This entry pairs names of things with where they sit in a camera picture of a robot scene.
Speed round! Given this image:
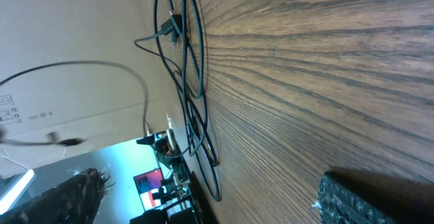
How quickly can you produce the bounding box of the black short separated cable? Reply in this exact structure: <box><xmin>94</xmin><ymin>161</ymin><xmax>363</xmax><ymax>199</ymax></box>
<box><xmin>0</xmin><ymin>60</ymin><xmax>152</xmax><ymax>147</ymax></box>

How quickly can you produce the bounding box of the black cable bundle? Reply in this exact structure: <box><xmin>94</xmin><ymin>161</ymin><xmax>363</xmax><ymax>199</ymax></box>
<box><xmin>134</xmin><ymin>0</ymin><xmax>222</xmax><ymax>202</ymax></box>

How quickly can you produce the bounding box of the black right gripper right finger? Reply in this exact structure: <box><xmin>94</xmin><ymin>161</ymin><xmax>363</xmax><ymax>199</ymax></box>
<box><xmin>311</xmin><ymin>170</ymin><xmax>433</xmax><ymax>224</ymax></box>

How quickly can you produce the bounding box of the red computer monitor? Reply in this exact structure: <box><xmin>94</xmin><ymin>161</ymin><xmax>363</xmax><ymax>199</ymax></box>
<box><xmin>133</xmin><ymin>168</ymin><xmax>163</xmax><ymax>211</ymax></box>

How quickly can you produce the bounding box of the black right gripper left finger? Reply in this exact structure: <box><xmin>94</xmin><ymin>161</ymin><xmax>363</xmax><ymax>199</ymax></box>
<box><xmin>1</xmin><ymin>168</ymin><xmax>110</xmax><ymax>224</ymax></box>

